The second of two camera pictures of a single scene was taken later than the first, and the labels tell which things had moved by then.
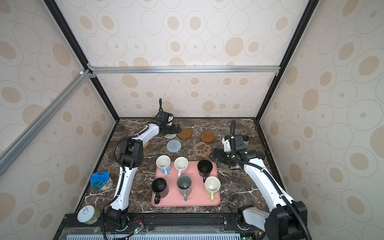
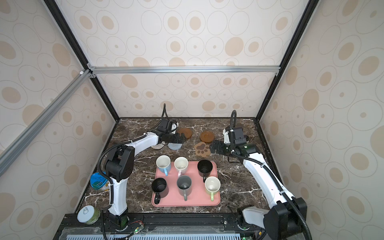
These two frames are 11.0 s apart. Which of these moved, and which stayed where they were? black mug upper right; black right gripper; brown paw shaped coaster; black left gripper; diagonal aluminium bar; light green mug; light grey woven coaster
Moved: black right gripper; light grey woven coaster; black left gripper
Stayed: light green mug; black mug upper right; diagonal aluminium bar; brown paw shaped coaster
